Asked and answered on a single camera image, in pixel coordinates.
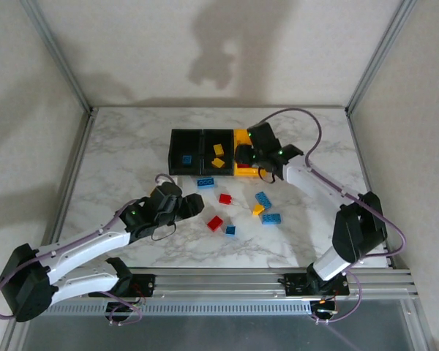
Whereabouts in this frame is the yellow plastic bin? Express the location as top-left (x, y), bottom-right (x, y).
top-left (233, 128), bottom-right (268, 180)

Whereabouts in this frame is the black plastic bin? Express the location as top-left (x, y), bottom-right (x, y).
top-left (200, 127), bottom-right (237, 177)
top-left (167, 127), bottom-right (205, 176)

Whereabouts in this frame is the small black electronics board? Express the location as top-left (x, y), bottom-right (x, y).
top-left (105, 300), bottom-right (133, 316)
top-left (309, 298), bottom-right (340, 318)

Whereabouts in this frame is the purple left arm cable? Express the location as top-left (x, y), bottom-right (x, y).
top-left (0, 173), bottom-right (181, 327)

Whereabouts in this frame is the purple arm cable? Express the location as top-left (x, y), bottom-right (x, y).
top-left (0, 173), bottom-right (181, 327)
top-left (258, 108), bottom-right (408, 325)

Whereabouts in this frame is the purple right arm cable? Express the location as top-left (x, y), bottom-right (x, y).
top-left (258, 108), bottom-right (408, 325)

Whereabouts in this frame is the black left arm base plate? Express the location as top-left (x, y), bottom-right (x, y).
top-left (130, 273), bottom-right (157, 298)

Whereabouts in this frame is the wide aluminium mounting rail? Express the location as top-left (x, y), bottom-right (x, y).
top-left (27, 266), bottom-right (416, 303)

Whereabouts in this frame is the aluminium table side rail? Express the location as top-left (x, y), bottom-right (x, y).
top-left (49, 109), bottom-right (99, 242)
top-left (345, 109), bottom-right (394, 270)

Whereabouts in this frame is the slotted grey cable duct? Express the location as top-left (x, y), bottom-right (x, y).
top-left (45, 300), bottom-right (314, 316)

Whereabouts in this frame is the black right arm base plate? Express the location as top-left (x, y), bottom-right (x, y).
top-left (282, 272), bottom-right (351, 296)

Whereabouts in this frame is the aluminium frame post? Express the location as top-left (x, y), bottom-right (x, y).
top-left (20, 0), bottom-right (96, 115)
top-left (345, 0), bottom-right (422, 115)

